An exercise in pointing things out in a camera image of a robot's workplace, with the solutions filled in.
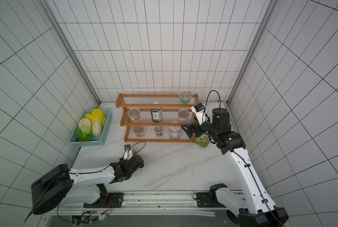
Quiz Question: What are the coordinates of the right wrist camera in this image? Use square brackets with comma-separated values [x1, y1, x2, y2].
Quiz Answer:
[191, 103, 208, 125]

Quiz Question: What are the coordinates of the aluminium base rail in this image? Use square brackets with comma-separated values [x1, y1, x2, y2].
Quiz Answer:
[38, 191, 236, 227]

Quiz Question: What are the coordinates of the small red jar bottom middle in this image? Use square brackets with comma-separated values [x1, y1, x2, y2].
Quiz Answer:
[154, 126, 163, 137]

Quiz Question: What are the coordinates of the small red jar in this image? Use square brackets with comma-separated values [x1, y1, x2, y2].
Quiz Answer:
[154, 126, 163, 137]
[134, 126, 144, 137]

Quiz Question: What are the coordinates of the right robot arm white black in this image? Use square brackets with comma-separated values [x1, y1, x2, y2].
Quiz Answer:
[181, 103, 288, 227]

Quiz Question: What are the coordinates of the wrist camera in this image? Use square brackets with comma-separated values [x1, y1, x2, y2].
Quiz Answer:
[123, 144, 133, 160]
[191, 103, 208, 125]

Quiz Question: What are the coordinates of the small red jar bottom left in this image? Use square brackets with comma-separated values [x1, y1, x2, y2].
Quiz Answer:
[134, 126, 144, 137]

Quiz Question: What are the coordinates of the green label seed jar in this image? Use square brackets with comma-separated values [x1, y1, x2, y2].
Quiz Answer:
[179, 90, 193, 104]

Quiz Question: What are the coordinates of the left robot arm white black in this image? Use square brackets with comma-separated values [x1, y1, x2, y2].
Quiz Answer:
[29, 155, 144, 215]

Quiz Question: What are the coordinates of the green white napa cabbage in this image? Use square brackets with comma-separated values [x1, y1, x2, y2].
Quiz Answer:
[76, 118, 92, 141]

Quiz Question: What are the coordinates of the wooden three-tier shelf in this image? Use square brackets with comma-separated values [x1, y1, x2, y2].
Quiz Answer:
[116, 91, 200, 143]

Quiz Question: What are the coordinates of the yellow white napa cabbage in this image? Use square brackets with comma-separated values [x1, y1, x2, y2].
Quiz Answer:
[85, 109, 107, 136]

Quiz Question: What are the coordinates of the dark green tin can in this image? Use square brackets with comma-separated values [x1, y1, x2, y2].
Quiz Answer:
[150, 102, 163, 123]

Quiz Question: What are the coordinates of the green snack packet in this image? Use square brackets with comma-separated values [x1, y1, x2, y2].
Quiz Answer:
[194, 134, 211, 148]

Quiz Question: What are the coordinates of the blue plastic basket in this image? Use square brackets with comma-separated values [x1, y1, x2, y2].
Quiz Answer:
[69, 108, 112, 147]

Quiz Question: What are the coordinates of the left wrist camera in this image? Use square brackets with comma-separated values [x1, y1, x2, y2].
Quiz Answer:
[123, 144, 133, 160]

